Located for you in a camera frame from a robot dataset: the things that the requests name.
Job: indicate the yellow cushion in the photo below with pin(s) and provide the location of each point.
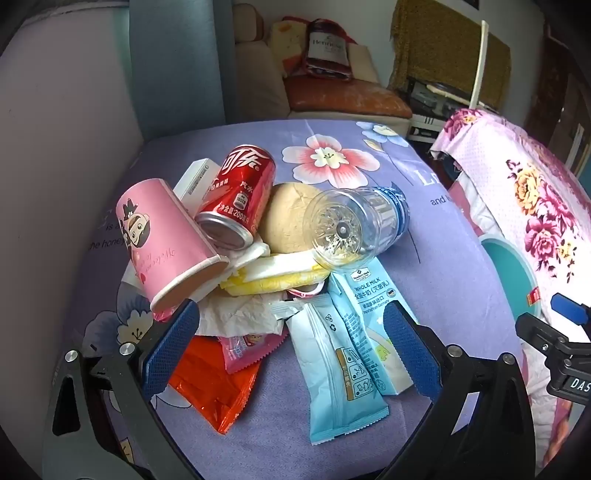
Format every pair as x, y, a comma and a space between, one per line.
288, 41

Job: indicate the teal trash bin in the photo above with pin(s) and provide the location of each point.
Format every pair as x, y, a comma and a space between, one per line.
508, 263

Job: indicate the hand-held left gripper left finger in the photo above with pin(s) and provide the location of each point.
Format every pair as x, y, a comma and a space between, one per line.
168, 355

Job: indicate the white tissue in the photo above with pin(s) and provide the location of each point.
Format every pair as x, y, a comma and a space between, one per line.
235, 316

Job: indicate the pink floral blanket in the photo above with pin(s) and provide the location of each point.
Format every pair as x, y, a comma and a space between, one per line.
508, 152

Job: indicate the light blue milk carton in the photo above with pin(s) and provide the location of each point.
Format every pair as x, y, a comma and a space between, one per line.
364, 300

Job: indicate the red orange plastic wrapper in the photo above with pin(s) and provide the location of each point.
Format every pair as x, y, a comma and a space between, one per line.
207, 392

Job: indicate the white medicine box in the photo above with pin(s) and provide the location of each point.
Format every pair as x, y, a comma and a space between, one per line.
196, 180

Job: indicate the rose pink quilt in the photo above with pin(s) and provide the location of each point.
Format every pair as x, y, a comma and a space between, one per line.
468, 207

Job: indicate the red printed bag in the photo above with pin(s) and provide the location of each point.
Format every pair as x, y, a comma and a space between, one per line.
328, 50

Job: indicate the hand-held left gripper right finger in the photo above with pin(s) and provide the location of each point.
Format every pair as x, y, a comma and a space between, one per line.
411, 355

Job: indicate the pink snack wrapper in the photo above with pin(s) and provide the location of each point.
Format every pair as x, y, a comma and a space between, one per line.
244, 350

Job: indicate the black electronic device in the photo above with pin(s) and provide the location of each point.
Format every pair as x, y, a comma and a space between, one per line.
429, 94

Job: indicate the yellow patterned cloth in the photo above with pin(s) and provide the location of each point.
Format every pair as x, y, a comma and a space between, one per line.
438, 46

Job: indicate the white padded headboard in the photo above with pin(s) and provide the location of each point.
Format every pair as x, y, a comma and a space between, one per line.
60, 138

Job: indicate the white pole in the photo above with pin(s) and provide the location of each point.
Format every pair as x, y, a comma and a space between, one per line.
479, 64

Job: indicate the pink cartoon paper cup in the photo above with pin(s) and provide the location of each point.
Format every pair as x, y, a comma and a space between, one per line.
157, 240

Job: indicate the beige brown leather sofa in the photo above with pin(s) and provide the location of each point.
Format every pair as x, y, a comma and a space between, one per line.
341, 97

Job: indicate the round bread bun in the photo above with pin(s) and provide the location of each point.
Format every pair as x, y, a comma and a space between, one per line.
284, 217

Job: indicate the yellow white patterned packet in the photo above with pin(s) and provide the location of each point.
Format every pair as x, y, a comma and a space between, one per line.
277, 277

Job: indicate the purple floral bed sheet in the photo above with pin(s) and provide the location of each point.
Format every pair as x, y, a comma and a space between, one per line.
438, 258

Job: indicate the clear plastic bottle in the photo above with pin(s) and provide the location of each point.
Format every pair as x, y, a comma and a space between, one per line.
364, 217

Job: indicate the red soda can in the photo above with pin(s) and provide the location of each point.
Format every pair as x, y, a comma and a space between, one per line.
240, 184

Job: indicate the white low cabinet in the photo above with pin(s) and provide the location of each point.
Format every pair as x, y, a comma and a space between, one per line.
425, 129

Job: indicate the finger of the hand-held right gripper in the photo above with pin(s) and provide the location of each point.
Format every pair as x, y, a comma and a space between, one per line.
540, 334
572, 308

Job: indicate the light blue snack wrapper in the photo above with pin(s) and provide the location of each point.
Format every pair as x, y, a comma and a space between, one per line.
337, 392

